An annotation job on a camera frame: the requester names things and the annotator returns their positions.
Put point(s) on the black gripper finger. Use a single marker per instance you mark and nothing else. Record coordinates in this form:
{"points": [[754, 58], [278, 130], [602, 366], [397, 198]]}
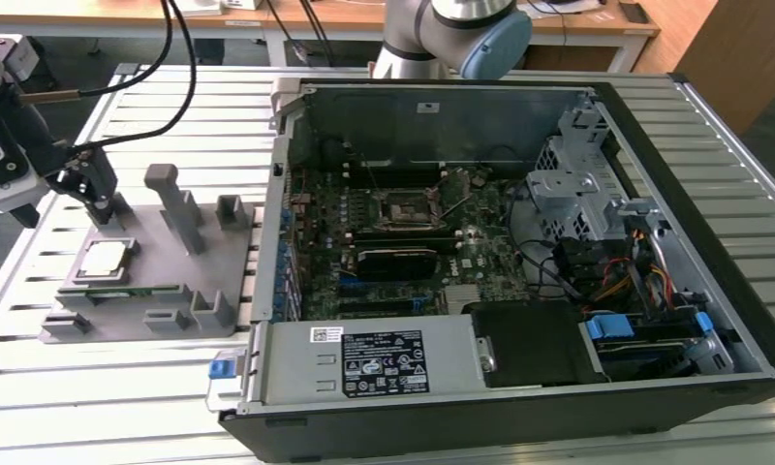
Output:
{"points": [[100, 184], [64, 176]]}

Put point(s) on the silver CPU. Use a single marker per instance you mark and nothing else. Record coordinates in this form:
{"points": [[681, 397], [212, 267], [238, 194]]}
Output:
{"points": [[107, 259]]}

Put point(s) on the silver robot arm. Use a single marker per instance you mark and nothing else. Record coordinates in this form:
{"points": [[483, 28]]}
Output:
{"points": [[419, 34]]}

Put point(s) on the CPU socket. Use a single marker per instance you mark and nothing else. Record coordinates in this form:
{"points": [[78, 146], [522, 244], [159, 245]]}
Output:
{"points": [[406, 209]]}

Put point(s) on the grey parts rack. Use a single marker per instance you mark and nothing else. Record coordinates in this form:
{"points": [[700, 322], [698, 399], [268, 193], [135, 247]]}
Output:
{"points": [[226, 261]]}

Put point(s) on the white box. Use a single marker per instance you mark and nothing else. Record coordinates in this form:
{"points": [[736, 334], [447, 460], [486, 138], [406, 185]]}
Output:
{"points": [[203, 9]]}

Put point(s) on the blue plastic latch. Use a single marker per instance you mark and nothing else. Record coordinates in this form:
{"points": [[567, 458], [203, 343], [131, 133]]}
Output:
{"points": [[223, 370]]}

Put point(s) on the white device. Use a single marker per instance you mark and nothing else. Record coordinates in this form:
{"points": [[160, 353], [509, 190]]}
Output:
{"points": [[240, 4]]}

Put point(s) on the silver power supply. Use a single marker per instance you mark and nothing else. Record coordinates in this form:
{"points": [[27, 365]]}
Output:
{"points": [[291, 358]]}

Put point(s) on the black graphics card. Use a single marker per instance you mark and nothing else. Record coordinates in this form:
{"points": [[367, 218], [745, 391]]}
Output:
{"points": [[397, 265]]}

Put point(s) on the black expansion slot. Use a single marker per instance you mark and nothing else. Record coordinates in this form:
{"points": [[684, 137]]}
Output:
{"points": [[381, 307]]}

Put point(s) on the white label sticker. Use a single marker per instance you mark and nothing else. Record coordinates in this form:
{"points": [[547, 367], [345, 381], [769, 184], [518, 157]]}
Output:
{"points": [[429, 107]]}

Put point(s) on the silver coin battery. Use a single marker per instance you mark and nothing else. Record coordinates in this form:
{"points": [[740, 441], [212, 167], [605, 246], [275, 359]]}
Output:
{"points": [[481, 180]]}

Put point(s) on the silver chipset heatsink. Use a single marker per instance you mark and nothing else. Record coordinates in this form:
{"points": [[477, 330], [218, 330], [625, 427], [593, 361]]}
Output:
{"points": [[465, 296]]}

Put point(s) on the green motherboard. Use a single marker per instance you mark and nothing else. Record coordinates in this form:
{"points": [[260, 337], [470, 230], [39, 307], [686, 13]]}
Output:
{"points": [[498, 213]]}

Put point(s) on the silver metal latch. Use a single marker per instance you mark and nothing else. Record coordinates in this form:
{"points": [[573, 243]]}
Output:
{"points": [[487, 356]]}

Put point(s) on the black PC case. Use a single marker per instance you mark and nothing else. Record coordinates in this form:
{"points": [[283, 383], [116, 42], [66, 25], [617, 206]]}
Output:
{"points": [[426, 436]]}

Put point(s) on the black plastic cover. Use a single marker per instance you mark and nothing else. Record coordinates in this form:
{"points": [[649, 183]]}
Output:
{"points": [[537, 339]]}

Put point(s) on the blue disk carrier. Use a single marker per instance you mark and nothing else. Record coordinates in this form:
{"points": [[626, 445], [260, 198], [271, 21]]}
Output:
{"points": [[610, 329]]}

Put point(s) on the wooden desk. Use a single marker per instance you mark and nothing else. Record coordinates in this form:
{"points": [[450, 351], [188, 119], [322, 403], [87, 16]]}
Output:
{"points": [[621, 30]]}

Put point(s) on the black phone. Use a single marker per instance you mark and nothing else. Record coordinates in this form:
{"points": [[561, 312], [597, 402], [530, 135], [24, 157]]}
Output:
{"points": [[634, 13]]}

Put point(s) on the blue plastic tab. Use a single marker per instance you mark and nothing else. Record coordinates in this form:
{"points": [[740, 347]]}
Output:
{"points": [[704, 323]]}

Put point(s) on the wooden cabinet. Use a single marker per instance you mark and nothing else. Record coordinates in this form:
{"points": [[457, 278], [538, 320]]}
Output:
{"points": [[749, 58]]}

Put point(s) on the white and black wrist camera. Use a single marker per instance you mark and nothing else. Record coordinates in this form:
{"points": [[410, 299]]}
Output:
{"points": [[3, 194]]}

